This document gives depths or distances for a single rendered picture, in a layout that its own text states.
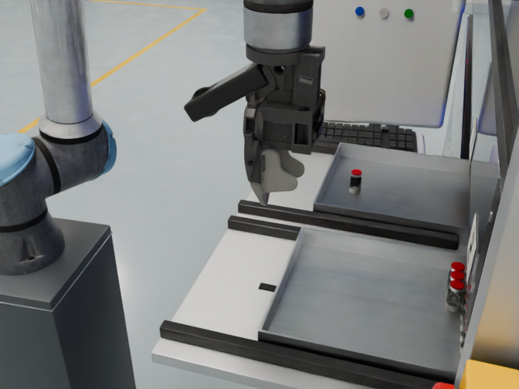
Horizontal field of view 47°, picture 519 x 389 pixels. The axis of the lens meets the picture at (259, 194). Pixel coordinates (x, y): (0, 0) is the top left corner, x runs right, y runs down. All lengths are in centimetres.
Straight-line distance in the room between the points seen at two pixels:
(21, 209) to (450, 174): 85
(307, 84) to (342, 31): 93
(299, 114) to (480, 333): 30
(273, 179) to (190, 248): 181
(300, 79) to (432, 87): 100
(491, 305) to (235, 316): 40
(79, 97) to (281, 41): 56
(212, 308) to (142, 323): 129
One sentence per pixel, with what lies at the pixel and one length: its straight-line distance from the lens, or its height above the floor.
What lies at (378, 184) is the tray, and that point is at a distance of 124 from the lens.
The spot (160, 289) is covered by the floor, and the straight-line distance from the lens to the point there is 233.
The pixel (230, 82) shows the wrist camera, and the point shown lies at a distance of 69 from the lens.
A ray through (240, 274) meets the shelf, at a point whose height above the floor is 88.
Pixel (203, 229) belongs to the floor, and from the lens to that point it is 263.
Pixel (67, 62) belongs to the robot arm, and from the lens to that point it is 109.
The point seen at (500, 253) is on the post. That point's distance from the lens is 62.
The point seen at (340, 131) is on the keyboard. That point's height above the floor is 83.
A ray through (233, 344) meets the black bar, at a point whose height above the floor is 90.
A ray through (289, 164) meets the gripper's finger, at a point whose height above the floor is 114.
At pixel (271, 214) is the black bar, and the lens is 111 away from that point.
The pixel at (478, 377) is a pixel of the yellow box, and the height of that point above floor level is 103.
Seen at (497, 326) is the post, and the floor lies 106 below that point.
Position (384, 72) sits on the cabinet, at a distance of 163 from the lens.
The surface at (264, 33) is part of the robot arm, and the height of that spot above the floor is 132.
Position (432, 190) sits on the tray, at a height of 88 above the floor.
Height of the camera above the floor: 150
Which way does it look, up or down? 32 degrees down
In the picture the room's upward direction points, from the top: straight up
